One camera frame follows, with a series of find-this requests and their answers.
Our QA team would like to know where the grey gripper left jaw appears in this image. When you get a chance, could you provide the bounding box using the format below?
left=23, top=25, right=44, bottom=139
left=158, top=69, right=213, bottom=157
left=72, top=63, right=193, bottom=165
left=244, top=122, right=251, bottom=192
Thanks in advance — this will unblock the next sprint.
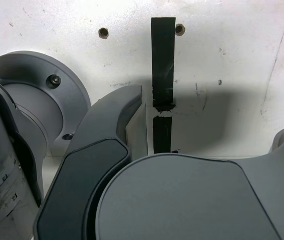
left=33, top=84, right=148, bottom=240

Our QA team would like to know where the black tape strip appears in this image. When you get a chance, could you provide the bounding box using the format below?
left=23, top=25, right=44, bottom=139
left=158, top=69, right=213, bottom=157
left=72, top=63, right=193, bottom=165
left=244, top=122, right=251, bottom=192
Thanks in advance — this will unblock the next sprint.
left=151, top=16, right=177, bottom=154

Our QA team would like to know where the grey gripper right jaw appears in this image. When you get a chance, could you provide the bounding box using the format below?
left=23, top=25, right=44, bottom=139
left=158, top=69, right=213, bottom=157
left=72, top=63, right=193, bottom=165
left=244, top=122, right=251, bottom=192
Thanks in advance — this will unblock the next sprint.
left=95, top=116, right=284, bottom=240

